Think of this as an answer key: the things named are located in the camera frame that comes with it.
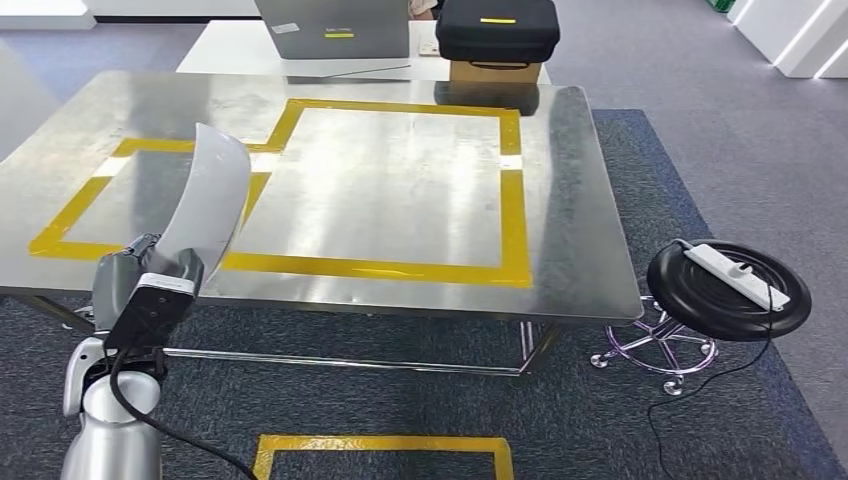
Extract black carrying case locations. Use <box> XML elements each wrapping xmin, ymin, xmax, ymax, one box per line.
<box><xmin>435</xmin><ymin>0</ymin><xmax>561</xmax><ymax>64</ymax></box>

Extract black round stool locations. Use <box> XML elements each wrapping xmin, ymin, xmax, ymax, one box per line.
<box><xmin>589</xmin><ymin>238</ymin><xmax>813</xmax><ymax>397</ymax></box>

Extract small yellow tape rectangle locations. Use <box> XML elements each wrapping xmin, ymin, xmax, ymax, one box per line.
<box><xmin>28</xmin><ymin>137</ymin><xmax>286</xmax><ymax>263</ymax></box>

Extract cardboard box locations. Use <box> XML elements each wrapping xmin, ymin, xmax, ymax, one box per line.
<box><xmin>449</xmin><ymin>59</ymin><xmax>543</xmax><ymax>85</ymax></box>

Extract white desk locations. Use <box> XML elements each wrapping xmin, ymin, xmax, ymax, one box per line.
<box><xmin>176</xmin><ymin>19</ymin><xmax>551</xmax><ymax>85</ymax></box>

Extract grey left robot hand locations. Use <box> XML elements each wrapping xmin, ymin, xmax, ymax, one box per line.
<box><xmin>91</xmin><ymin>231</ymin><xmax>207</xmax><ymax>333</ymax></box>

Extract thin black floor cable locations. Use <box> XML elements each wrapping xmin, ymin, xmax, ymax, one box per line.
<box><xmin>645</xmin><ymin>264</ymin><xmax>776</xmax><ymax>480</ymax></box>

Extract black camera cable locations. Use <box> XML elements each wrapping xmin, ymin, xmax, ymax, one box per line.
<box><xmin>109</xmin><ymin>344</ymin><xmax>260</xmax><ymax>480</ymax></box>

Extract white power strip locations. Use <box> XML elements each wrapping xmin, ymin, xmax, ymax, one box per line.
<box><xmin>683</xmin><ymin>243</ymin><xmax>792</xmax><ymax>313</ymax></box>

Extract large yellow tape rectangle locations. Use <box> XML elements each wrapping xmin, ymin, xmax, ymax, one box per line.
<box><xmin>218</xmin><ymin>97</ymin><xmax>535</xmax><ymax>290</ymax></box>

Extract grey laptop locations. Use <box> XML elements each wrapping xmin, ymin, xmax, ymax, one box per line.
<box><xmin>253</xmin><ymin>0</ymin><xmax>412</xmax><ymax>61</ymax></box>

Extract white curved panel part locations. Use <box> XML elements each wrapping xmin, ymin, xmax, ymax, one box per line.
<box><xmin>153</xmin><ymin>122</ymin><xmax>254</xmax><ymax>291</ymax></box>

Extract steel workbench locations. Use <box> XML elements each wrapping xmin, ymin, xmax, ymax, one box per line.
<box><xmin>0</xmin><ymin>69</ymin><xmax>645</xmax><ymax>379</ymax></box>

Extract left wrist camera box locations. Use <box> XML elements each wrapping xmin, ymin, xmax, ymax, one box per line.
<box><xmin>104</xmin><ymin>271</ymin><xmax>198</xmax><ymax>351</ymax></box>

